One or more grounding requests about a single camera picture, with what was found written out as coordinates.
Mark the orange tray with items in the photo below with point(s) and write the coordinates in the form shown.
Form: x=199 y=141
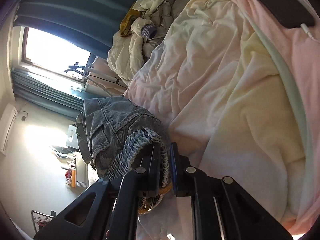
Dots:
x=70 y=176

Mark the teal curtain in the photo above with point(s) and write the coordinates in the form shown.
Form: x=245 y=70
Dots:
x=88 y=24
x=41 y=94

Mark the white air conditioner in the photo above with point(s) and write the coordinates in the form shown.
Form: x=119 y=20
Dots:
x=8 y=119

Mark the beige hanging garment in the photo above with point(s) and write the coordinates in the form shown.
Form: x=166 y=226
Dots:
x=106 y=77

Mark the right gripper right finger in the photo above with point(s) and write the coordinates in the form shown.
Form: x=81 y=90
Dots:
x=221 y=208

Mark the white desk with drawers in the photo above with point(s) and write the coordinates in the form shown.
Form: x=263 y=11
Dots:
x=76 y=162

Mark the teal left curtain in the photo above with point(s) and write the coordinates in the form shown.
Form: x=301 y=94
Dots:
x=41 y=94

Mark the pink cream bed duvet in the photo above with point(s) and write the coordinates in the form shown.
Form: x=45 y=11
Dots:
x=239 y=95

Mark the purple sock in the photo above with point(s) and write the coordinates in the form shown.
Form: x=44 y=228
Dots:
x=149 y=31

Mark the cream puffer jacket pile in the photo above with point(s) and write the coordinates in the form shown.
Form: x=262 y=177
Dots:
x=128 y=54

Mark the window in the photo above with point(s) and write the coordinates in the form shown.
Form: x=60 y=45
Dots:
x=54 y=54

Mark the black phone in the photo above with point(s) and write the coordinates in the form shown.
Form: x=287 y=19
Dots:
x=289 y=13

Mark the grey denim jeans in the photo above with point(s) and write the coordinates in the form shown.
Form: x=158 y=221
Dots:
x=114 y=135

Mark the mustard yellow garment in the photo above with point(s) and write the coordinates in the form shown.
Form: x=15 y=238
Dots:
x=128 y=20

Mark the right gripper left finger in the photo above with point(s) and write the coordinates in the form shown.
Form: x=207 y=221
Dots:
x=109 y=208

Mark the teal right curtain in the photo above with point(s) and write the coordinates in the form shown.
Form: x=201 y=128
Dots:
x=88 y=24

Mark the white black chair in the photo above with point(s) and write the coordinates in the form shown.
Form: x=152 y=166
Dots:
x=72 y=140

